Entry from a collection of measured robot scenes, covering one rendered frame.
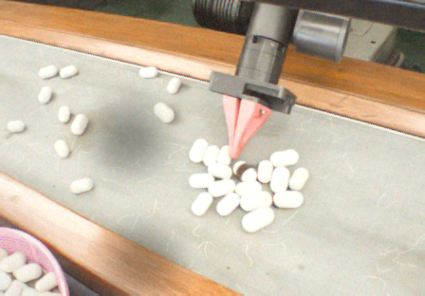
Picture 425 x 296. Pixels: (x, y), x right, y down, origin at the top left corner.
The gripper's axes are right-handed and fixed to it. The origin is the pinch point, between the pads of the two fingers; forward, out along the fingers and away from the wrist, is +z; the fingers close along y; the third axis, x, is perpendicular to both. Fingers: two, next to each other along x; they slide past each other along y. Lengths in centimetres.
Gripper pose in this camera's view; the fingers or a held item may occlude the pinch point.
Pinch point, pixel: (234, 151)
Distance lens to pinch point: 54.0
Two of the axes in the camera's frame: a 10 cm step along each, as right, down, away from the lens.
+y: 8.6, 2.6, -4.4
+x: 4.3, 1.0, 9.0
